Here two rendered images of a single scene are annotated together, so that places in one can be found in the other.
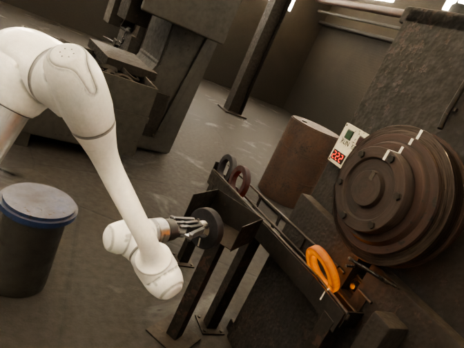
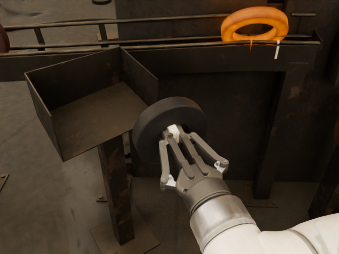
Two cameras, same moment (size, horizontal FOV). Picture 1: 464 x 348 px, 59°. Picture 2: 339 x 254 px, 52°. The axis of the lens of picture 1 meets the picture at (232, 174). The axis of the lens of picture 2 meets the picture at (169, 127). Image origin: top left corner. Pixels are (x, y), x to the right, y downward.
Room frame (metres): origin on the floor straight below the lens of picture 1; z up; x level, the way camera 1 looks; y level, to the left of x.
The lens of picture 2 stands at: (1.10, 0.44, 1.16)
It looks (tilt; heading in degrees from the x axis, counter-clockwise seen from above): 40 degrees down; 303
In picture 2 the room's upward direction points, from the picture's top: straight up
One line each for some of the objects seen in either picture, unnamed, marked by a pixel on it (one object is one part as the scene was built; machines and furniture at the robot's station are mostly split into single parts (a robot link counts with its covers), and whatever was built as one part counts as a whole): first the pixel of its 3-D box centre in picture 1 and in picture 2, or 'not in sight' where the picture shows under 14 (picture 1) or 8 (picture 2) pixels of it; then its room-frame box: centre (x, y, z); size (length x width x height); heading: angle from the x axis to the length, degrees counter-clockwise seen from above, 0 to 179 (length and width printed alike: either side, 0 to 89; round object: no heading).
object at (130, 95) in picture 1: (77, 95); not in sight; (3.36, 1.48, 0.39); 1.03 x 0.83 x 0.79; 125
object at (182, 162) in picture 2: (186, 224); (179, 161); (1.32, 0.07, 0.72); 0.11 x 0.01 x 0.04; 145
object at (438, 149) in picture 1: (390, 195); not in sight; (1.35, -0.51, 1.11); 0.47 x 0.06 x 0.47; 31
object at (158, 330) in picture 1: (198, 273); (107, 175); (1.65, -0.05, 0.36); 0.26 x 0.20 x 0.72; 66
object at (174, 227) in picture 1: (173, 228); (202, 187); (1.26, 0.10, 0.71); 0.09 x 0.08 x 0.07; 143
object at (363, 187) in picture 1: (371, 189); not in sight; (1.30, -0.43, 1.11); 0.28 x 0.06 x 0.28; 31
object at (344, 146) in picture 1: (356, 153); not in sight; (1.70, -0.43, 1.15); 0.26 x 0.02 x 0.18; 31
